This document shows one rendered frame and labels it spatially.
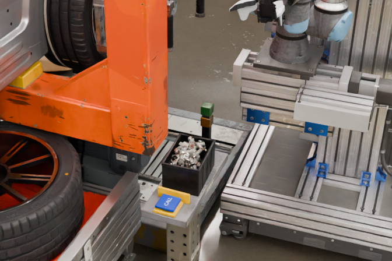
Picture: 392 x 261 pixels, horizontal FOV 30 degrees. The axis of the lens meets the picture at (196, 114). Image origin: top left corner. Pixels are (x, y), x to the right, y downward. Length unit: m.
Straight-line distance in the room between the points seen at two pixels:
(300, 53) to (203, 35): 2.05
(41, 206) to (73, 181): 0.17
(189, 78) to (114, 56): 1.71
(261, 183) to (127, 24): 1.00
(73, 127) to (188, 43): 1.93
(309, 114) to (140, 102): 0.60
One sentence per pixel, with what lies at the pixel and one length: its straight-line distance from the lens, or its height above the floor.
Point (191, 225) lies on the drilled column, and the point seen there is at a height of 0.31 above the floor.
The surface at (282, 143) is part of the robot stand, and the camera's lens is 3.31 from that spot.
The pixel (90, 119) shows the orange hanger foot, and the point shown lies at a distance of 2.70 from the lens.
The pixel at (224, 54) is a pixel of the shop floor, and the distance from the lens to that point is 4.45.
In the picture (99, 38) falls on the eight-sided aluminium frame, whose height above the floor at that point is 0.79.
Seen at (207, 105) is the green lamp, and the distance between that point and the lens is 2.70.
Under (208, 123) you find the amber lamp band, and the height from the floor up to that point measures 0.59.
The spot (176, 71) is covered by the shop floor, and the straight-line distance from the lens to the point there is 4.26.
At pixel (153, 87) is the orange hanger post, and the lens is 2.53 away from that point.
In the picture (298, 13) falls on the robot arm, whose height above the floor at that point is 1.13.
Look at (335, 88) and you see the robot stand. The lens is 2.69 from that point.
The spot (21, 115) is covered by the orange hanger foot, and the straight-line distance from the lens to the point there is 2.87.
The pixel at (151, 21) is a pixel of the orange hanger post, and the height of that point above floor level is 1.05.
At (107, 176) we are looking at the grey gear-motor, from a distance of 3.10.
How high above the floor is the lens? 2.09
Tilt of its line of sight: 33 degrees down
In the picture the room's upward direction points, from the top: 1 degrees clockwise
